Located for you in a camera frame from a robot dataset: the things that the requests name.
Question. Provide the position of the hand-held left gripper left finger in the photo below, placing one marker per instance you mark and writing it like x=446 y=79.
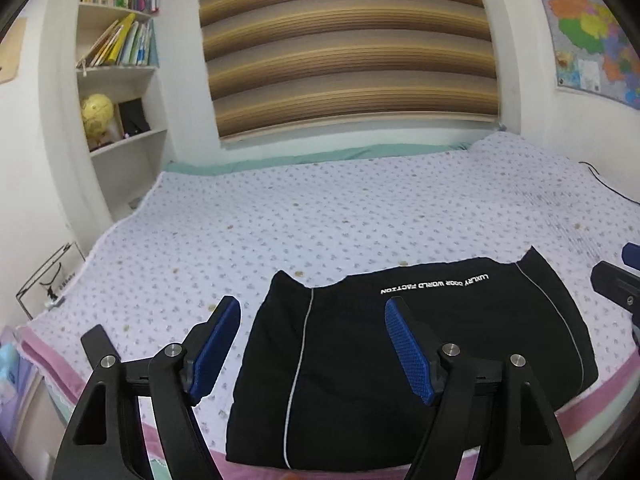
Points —
x=215 y=350

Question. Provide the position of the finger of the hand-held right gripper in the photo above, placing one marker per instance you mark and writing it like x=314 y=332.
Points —
x=617 y=282
x=632 y=254

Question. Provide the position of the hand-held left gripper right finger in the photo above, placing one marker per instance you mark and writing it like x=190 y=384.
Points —
x=407 y=350

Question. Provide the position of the black jacket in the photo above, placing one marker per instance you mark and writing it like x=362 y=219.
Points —
x=350 y=360

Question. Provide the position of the pink bed sheet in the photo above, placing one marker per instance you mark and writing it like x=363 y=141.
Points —
x=580 y=416

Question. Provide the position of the white mattress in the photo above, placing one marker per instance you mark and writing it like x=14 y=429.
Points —
x=600 y=437

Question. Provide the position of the white floral bedspread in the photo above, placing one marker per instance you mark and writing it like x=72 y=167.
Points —
x=300 y=210

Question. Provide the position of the white bag with line drawing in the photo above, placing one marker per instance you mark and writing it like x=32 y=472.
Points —
x=50 y=280

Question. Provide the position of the white bookshelf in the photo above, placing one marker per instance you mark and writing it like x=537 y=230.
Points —
x=135 y=170

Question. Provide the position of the green bed sheet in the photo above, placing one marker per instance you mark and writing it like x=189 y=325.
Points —
x=300 y=162

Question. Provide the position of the light blue plastic object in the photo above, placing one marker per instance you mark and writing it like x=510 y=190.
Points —
x=9 y=367

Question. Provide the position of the black box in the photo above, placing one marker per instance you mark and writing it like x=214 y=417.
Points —
x=132 y=116

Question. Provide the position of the yellow globe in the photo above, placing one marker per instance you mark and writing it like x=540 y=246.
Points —
x=96 y=112

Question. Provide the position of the brown striped window blind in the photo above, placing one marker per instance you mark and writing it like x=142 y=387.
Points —
x=350 y=50

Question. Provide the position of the stack of leaning thin books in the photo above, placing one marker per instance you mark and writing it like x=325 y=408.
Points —
x=122 y=42

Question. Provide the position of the colourful wall map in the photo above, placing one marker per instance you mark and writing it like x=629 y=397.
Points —
x=585 y=25

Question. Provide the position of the wooden wall board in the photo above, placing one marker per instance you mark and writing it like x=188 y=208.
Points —
x=12 y=50

